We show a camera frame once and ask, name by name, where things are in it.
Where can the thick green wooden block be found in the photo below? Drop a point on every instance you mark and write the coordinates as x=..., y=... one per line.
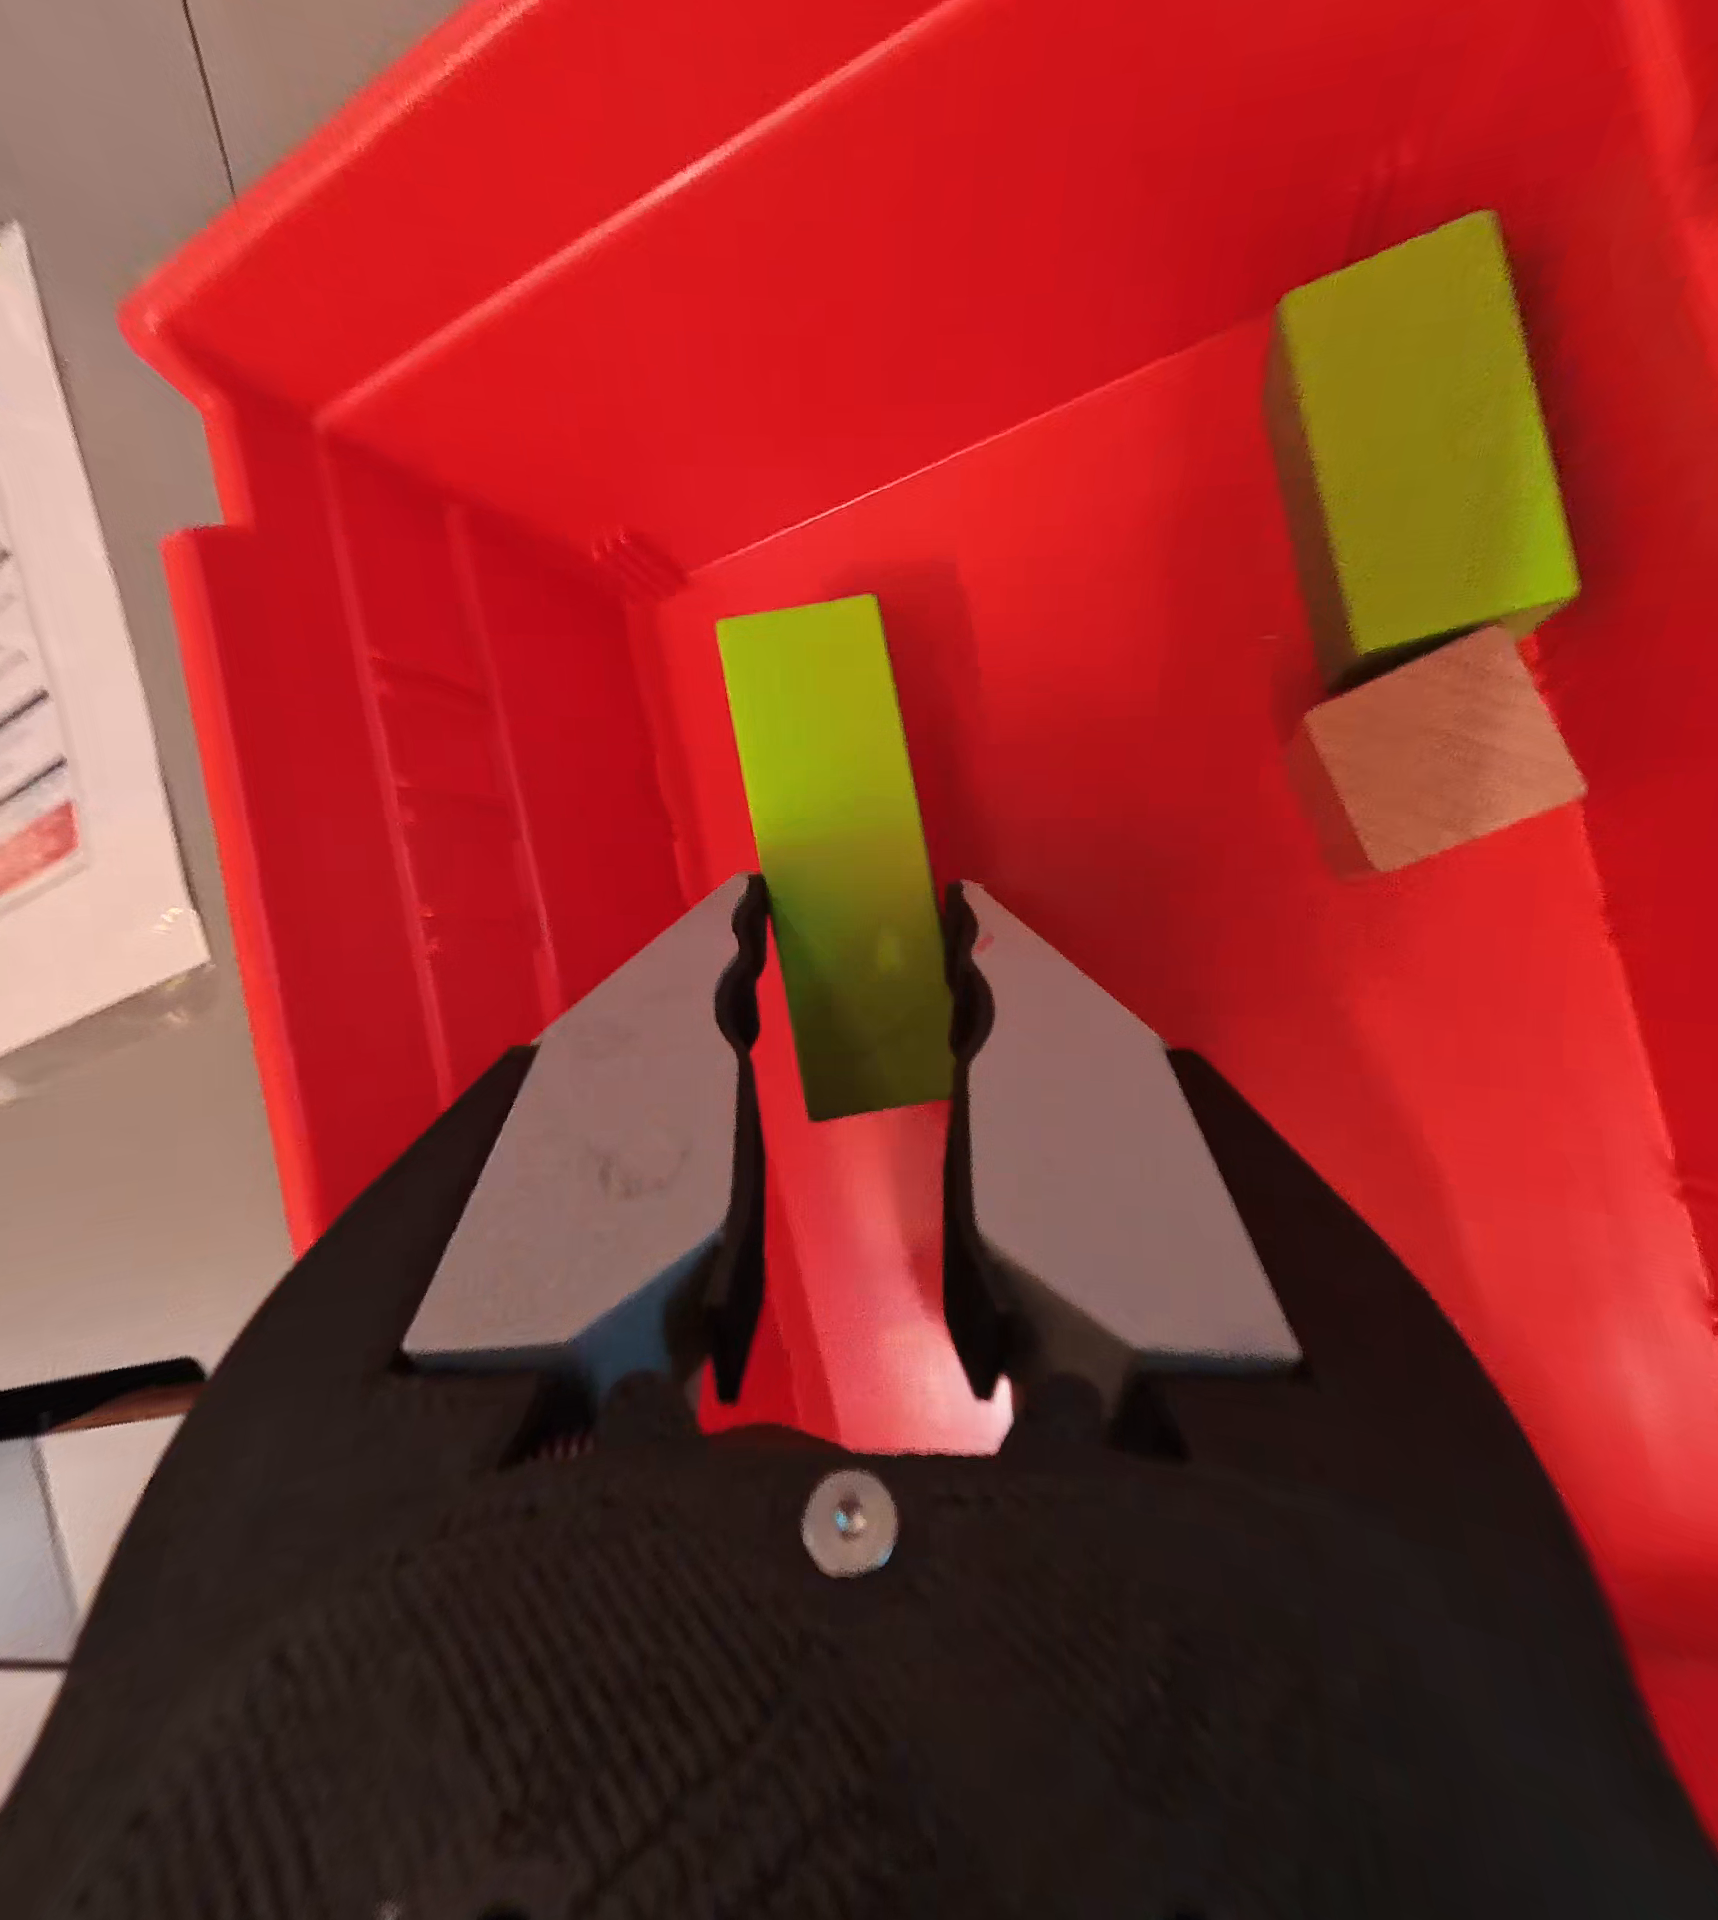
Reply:
x=1428, y=435

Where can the red plastic bin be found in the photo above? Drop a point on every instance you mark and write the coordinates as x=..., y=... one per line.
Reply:
x=1099, y=451

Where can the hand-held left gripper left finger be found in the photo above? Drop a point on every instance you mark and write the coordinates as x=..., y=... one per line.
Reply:
x=589, y=1171

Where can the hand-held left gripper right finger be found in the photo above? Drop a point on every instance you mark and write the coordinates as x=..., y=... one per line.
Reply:
x=1099, y=1184

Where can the natural wooden cube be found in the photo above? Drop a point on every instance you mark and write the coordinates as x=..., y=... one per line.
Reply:
x=1428, y=750

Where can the laminated paper sheet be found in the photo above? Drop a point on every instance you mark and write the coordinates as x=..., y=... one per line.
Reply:
x=64, y=750

